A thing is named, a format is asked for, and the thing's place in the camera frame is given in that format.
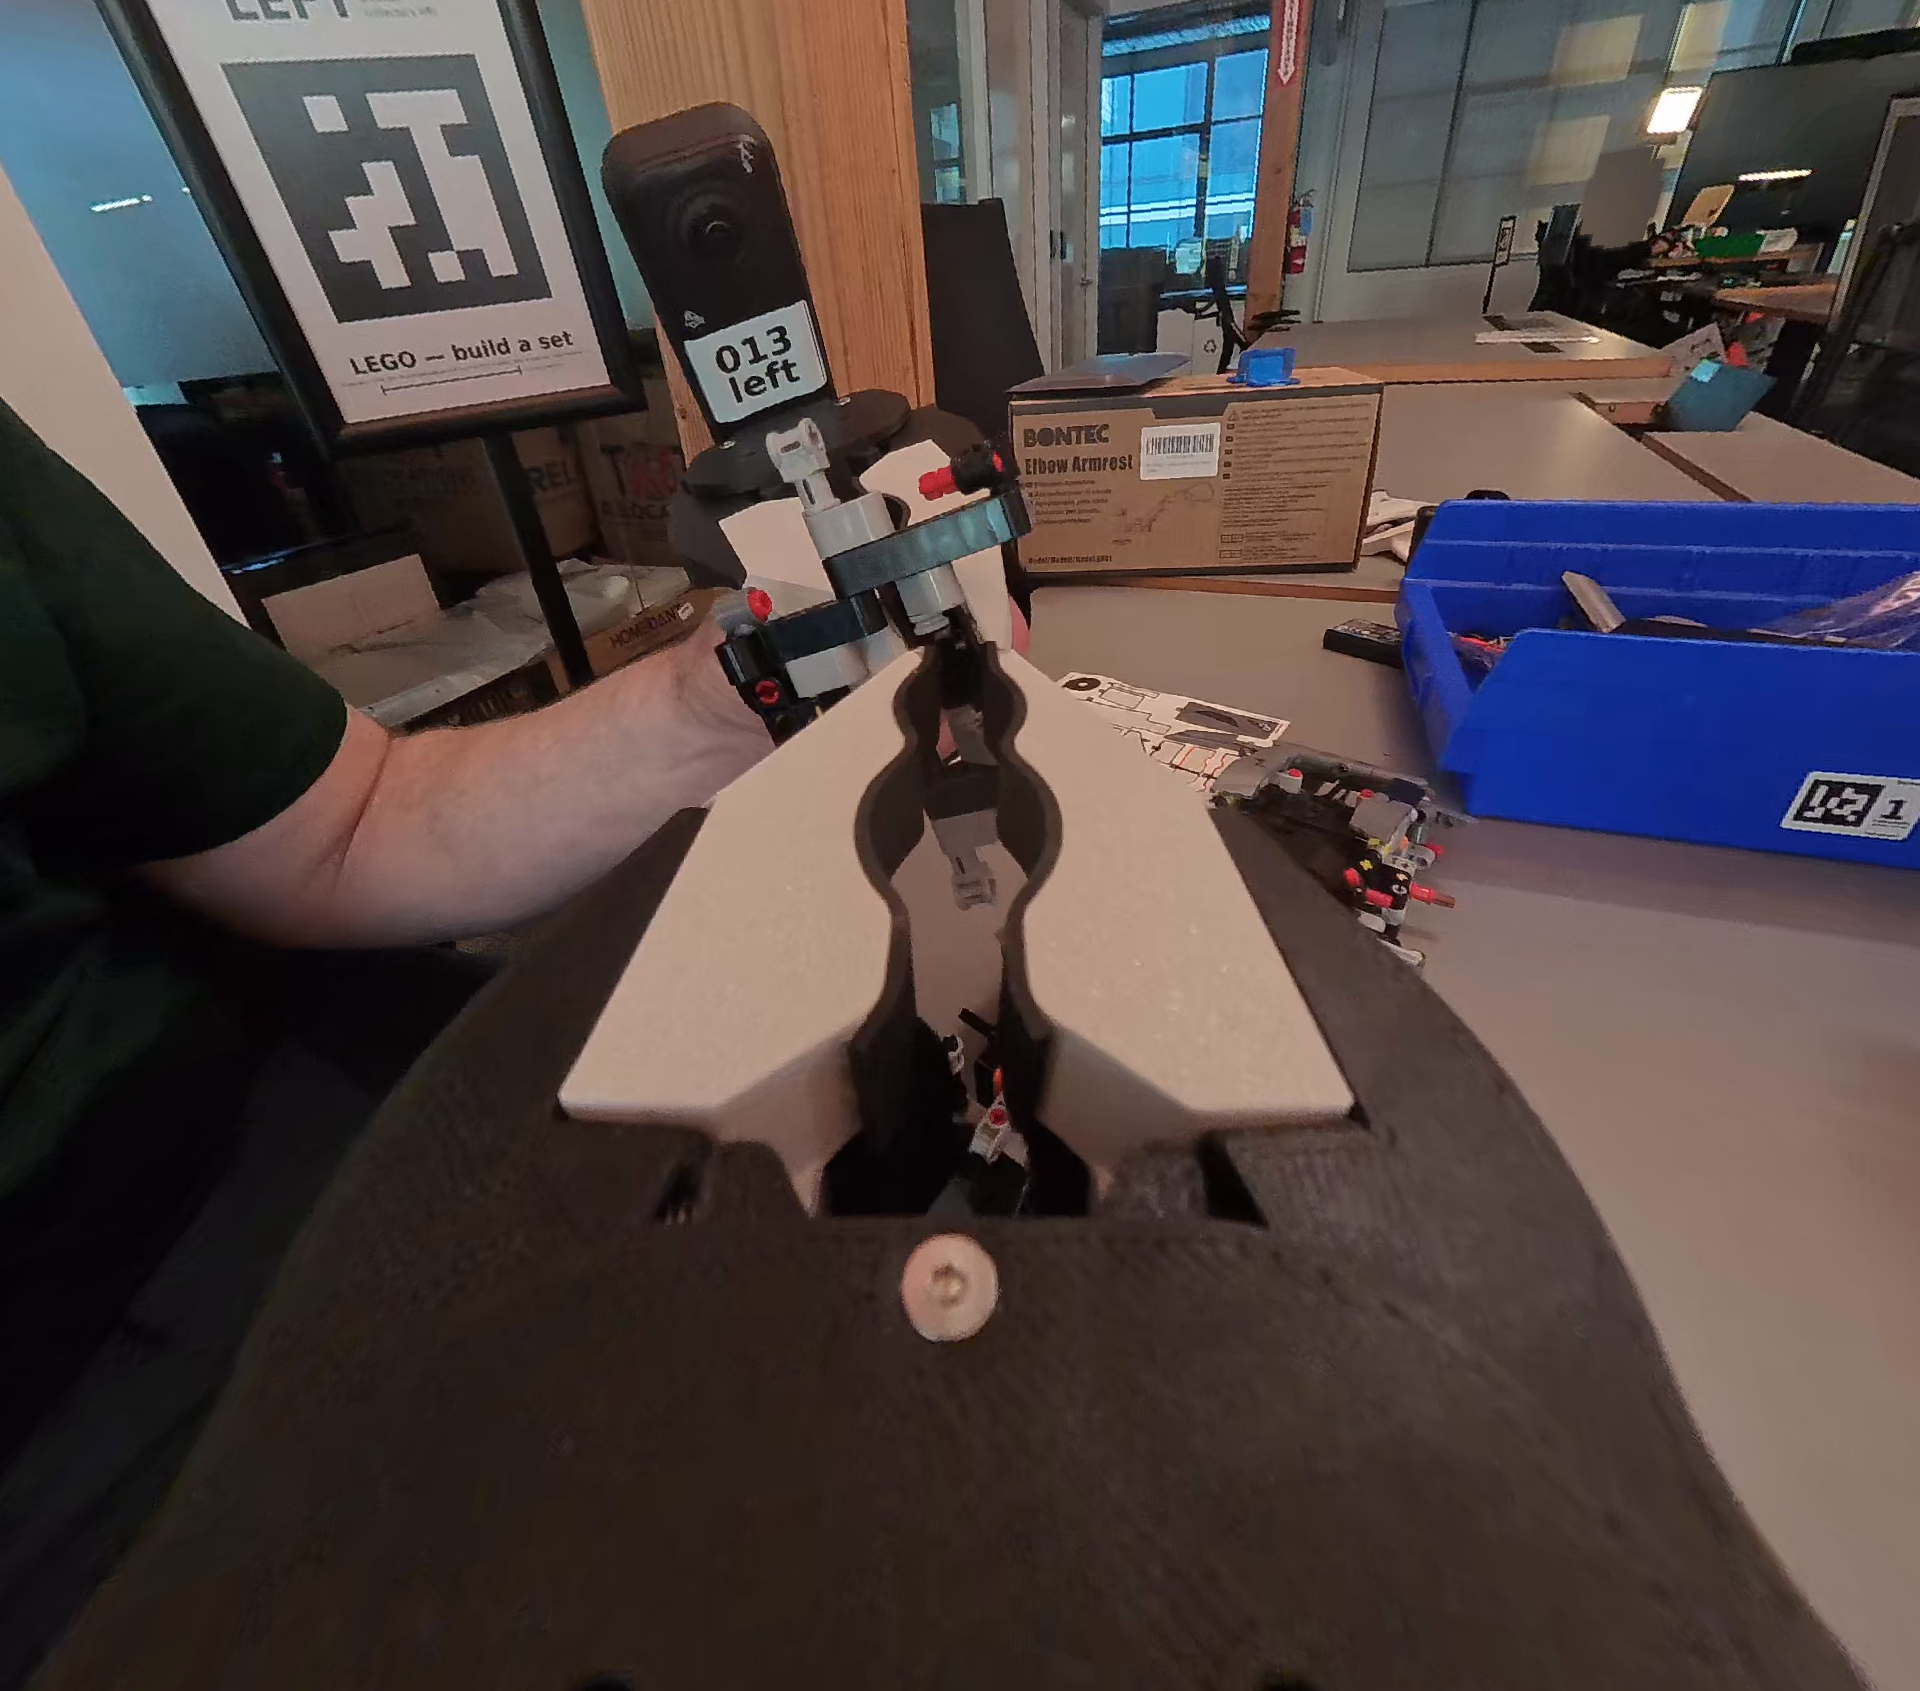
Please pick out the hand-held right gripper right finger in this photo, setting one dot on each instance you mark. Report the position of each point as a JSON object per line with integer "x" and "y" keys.
{"x": 1171, "y": 955}

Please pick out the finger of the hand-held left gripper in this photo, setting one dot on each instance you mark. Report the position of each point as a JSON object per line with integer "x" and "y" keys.
{"x": 909, "y": 477}
{"x": 765, "y": 557}

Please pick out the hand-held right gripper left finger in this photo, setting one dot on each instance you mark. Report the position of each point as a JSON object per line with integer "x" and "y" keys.
{"x": 751, "y": 941}

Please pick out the small grey lego subassembly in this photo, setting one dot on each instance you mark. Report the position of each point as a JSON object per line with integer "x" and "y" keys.
{"x": 885, "y": 557}

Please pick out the large dark lego model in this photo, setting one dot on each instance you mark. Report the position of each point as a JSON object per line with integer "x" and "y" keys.
{"x": 1351, "y": 821}

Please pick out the person's left forearm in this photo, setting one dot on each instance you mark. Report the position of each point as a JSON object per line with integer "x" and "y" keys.
{"x": 451, "y": 805}

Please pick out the small lego pieces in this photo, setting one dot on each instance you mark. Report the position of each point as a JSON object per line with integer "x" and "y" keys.
{"x": 992, "y": 1121}

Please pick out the loose lego pieces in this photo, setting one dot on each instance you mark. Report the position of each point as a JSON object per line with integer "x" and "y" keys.
{"x": 1479, "y": 653}

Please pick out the grey lego panel piece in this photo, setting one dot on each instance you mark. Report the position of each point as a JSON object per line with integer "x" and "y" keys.
{"x": 1590, "y": 603}

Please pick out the person's left hand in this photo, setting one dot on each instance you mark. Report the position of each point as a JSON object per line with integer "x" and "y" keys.
{"x": 674, "y": 701}

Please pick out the cardboard box with red print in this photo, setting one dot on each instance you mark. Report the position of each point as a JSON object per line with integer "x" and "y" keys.
{"x": 630, "y": 489}

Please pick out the low cardboard box black print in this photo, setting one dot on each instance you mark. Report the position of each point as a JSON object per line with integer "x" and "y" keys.
{"x": 644, "y": 637}

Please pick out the black office chair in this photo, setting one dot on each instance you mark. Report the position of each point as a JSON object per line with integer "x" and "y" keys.
{"x": 974, "y": 279}

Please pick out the printed sticker sheet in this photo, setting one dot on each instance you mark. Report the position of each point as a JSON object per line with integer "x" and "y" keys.
{"x": 1185, "y": 723}

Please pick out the plain brown cardboard box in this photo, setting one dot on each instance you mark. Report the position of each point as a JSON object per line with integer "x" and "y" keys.
{"x": 434, "y": 489}

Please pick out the white cardboard box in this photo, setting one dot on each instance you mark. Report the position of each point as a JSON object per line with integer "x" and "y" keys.
{"x": 353, "y": 611}

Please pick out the brown printed cardboard box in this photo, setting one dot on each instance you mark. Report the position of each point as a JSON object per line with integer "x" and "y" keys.
{"x": 1275, "y": 489}

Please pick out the small black box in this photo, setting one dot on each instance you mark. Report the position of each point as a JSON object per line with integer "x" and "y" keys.
{"x": 1363, "y": 641}

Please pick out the small blue plastic part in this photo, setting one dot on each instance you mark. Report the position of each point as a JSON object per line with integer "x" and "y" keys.
{"x": 1269, "y": 363}

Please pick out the red fire extinguisher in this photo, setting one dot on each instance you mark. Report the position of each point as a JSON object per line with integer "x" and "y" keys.
{"x": 1301, "y": 235}

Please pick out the black framed marker sign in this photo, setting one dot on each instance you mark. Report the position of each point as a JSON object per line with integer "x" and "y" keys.
{"x": 375, "y": 160}

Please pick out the blue plastic bin with tag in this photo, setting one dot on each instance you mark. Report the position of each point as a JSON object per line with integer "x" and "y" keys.
{"x": 1621, "y": 731}

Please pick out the white printed paper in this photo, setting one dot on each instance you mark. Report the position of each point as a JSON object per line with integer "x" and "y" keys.
{"x": 1539, "y": 327}

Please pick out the clear plastic bag of parts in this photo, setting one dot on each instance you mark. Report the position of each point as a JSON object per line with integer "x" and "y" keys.
{"x": 1860, "y": 611}

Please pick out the small blue box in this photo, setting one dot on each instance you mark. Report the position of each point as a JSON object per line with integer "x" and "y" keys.
{"x": 1723, "y": 393}

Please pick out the large dark monitor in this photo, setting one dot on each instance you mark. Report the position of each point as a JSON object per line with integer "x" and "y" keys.
{"x": 1784, "y": 146}

